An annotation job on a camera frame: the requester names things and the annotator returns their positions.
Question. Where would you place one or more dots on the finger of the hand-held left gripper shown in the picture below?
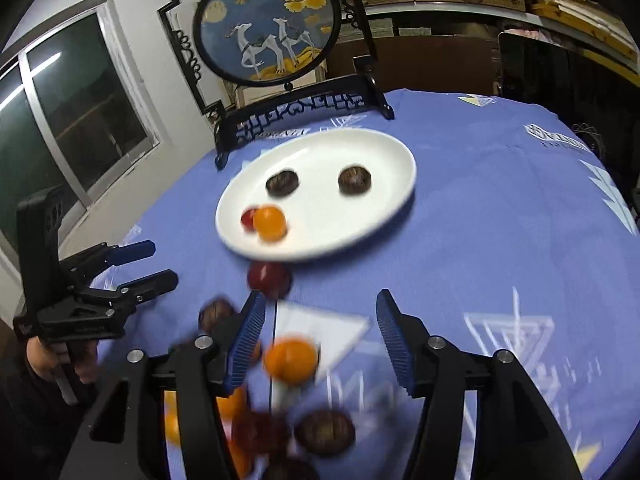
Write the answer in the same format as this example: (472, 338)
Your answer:
(135, 250)
(155, 280)

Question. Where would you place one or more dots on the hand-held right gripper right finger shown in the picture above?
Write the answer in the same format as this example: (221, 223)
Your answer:
(395, 340)

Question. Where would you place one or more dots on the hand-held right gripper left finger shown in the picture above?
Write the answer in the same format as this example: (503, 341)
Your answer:
(245, 340)

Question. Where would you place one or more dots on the dark brown wrinkled fruit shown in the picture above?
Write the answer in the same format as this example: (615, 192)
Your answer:
(290, 471)
(217, 314)
(325, 432)
(282, 182)
(355, 179)

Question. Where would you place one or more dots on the small orange tangerine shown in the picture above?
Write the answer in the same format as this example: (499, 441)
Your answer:
(172, 420)
(232, 402)
(270, 223)
(291, 360)
(241, 460)

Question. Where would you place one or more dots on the small red plum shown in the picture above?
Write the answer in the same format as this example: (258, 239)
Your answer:
(246, 218)

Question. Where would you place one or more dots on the white oval plate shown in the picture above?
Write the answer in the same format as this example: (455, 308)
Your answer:
(325, 220)

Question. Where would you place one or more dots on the person's left hand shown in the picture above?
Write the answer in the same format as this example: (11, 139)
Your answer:
(40, 360)

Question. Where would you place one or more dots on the blue printed tablecloth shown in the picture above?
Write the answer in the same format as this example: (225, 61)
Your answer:
(475, 235)

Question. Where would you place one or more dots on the aluminium sliding window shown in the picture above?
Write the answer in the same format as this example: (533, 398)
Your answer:
(80, 95)

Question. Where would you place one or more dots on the round deer painting table screen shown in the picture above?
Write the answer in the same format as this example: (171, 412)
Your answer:
(260, 20)

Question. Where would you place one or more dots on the brown wooden board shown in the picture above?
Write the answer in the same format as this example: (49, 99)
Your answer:
(425, 65)

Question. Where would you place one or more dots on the black glossy panel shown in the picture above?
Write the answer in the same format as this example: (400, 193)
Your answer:
(550, 70)

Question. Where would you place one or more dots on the white metal shelf unit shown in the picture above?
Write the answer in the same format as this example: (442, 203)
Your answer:
(450, 7)

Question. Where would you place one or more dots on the stack of pale flat boxes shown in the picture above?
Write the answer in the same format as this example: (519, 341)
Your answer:
(575, 10)

